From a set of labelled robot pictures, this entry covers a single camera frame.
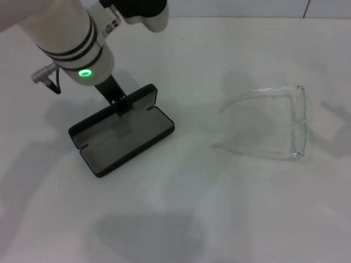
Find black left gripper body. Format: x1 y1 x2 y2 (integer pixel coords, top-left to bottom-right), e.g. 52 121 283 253
94 73 128 105

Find black glasses case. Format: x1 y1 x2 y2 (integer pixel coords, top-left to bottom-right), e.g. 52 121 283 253
67 83 176 179

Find clear transparent glasses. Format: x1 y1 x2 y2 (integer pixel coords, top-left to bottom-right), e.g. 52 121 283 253
212 84 307 162

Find black cable with metal connector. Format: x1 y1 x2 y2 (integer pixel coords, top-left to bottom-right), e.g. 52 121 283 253
30 61 62 95

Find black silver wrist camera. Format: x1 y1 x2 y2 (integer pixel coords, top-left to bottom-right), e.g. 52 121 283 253
98 0 169 33

